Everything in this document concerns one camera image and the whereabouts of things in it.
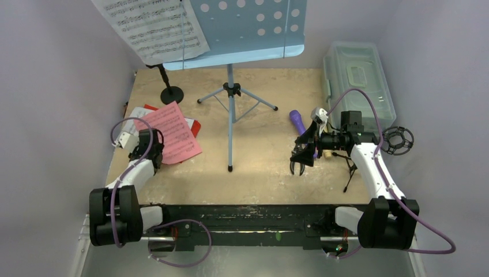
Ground cream microphone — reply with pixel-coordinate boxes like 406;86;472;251
323;150;333;159

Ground light blue music stand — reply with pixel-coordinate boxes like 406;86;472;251
164;0;307;171

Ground black shock mount tripod stand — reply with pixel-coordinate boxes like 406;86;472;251
332;126;414;193

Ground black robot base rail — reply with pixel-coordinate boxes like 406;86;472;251
142;204;360;255

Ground purple microphone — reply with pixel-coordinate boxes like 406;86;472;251
289;110;306;155

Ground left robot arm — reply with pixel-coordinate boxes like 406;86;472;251
89;129;172;247

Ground red sheet music page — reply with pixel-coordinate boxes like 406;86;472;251
143;104;201;137

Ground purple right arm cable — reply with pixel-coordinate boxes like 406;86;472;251
326;88;457;260

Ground pink sheet music page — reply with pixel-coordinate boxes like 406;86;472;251
142;102;202;164

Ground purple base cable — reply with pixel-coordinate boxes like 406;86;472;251
147;218;213;268

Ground black pruning shears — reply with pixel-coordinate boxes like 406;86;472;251
289;160;306;177

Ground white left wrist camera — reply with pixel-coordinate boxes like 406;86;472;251
112;131;139;152

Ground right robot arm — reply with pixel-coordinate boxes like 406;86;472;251
290;108;419;250

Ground black round base mic stand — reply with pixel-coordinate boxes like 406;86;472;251
146;63;184;104

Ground clear plastic storage box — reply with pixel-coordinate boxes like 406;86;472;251
321;41;396;135

